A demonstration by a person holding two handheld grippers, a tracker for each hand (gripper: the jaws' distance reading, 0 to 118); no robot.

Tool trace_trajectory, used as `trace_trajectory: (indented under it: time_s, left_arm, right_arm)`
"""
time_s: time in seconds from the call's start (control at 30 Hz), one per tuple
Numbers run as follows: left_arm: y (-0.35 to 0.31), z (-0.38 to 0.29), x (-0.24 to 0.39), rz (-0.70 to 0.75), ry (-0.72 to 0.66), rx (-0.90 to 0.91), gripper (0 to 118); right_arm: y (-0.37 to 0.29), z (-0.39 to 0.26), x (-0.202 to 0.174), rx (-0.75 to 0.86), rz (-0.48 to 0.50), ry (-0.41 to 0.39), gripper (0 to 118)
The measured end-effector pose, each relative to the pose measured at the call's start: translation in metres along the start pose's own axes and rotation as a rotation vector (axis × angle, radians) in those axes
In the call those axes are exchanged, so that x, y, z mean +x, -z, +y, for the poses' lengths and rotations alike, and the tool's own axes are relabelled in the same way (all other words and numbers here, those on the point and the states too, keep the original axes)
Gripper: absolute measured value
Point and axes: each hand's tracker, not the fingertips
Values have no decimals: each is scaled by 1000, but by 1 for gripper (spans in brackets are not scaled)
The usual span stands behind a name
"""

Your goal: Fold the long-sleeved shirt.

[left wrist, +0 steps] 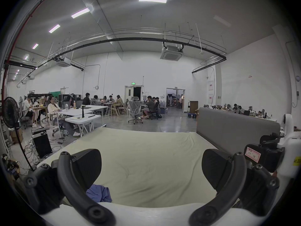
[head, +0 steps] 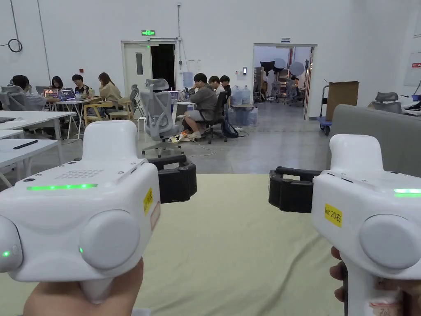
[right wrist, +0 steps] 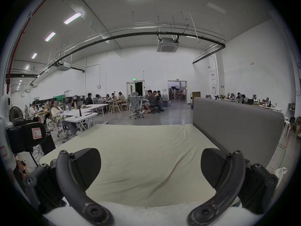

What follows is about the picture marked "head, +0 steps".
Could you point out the black backpack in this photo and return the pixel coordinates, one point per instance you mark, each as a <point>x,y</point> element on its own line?
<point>231,130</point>

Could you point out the white door with window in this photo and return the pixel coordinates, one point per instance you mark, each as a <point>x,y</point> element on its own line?
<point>131,79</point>

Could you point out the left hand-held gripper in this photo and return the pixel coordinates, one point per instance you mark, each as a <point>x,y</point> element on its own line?
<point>65,214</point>

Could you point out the bed with pale green sheet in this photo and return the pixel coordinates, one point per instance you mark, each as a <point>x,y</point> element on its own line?
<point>230,247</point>

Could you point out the green exit sign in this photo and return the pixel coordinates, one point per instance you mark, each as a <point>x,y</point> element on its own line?
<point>148,32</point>

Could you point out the group of water bottles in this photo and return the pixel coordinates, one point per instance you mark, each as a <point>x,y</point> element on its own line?
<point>241,98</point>

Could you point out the grey padded headboard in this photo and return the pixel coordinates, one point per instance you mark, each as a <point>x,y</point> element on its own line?
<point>361,125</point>

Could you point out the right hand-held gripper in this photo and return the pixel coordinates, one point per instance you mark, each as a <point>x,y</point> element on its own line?
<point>368,197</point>

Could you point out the person's right hand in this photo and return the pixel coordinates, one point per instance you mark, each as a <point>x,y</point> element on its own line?
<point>411,298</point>

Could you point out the blue trolley with brown carton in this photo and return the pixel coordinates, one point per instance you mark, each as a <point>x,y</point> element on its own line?
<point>342,97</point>

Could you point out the person's left hand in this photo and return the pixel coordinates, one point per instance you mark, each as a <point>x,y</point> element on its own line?
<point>65,299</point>

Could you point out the white desk with laptop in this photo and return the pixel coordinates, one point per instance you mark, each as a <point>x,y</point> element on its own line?
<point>184,103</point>

